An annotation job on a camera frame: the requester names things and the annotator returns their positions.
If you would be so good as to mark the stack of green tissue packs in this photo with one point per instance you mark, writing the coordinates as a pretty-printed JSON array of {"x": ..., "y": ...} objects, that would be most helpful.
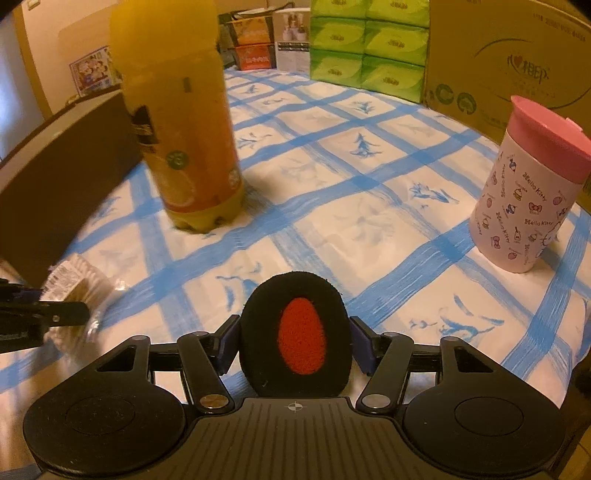
[{"x": 369, "y": 50}]

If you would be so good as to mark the white printed box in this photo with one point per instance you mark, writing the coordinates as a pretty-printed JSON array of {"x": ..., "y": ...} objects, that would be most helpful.
[{"x": 293, "y": 41}]

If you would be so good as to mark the blue checked tablecloth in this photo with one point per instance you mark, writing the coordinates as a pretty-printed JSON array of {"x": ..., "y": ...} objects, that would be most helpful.
[{"x": 346, "y": 207}]

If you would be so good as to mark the black and red round pad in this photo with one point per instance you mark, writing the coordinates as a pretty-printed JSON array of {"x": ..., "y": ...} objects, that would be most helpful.
[{"x": 258, "y": 332}]

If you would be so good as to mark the orange juice bottle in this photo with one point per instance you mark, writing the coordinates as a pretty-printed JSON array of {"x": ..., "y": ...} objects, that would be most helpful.
[{"x": 184, "y": 129}]

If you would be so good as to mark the orange and green box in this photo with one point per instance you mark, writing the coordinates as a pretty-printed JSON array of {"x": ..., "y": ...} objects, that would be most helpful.
[{"x": 251, "y": 31}]

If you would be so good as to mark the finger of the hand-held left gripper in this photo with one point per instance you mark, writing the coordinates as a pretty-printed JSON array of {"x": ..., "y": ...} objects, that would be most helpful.
[
  {"x": 64, "y": 314},
  {"x": 21, "y": 293}
]

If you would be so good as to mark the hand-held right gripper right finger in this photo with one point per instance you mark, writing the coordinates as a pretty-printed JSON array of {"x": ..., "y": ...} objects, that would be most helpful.
[{"x": 362, "y": 346}]

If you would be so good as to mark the white cup with pink lid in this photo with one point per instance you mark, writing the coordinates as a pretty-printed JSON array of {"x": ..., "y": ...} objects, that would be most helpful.
[{"x": 521, "y": 194}]

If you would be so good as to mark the dark brown storage box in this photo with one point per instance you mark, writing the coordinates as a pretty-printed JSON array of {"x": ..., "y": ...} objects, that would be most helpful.
[{"x": 60, "y": 184}]

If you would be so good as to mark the large cardboard box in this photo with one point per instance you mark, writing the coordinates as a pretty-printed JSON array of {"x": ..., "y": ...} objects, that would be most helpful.
[{"x": 498, "y": 50}]

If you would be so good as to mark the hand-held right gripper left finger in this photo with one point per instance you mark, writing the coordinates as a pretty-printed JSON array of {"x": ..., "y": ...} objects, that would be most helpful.
[{"x": 226, "y": 345}]

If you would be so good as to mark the clear plastic snack packet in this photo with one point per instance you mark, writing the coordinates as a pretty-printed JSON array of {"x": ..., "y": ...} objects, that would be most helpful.
[{"x": 83, "y": 281}]

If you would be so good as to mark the red and orange box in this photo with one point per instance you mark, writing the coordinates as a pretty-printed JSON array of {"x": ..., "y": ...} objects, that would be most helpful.
[{"x": 256, "y": 57}]

